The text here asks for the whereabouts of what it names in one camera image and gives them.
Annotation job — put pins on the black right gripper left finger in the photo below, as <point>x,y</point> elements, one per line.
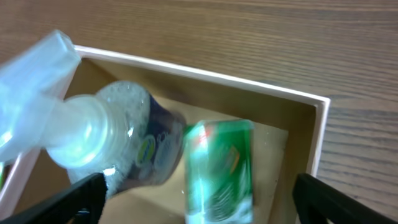
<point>82,202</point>

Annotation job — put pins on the green soap box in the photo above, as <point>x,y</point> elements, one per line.
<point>218,172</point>

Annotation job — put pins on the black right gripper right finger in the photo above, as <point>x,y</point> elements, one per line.
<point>318,203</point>

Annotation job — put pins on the clear foam pump bottle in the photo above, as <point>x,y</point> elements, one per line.
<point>119,131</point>

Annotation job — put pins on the white cardboard box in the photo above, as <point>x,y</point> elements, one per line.
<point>198,95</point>

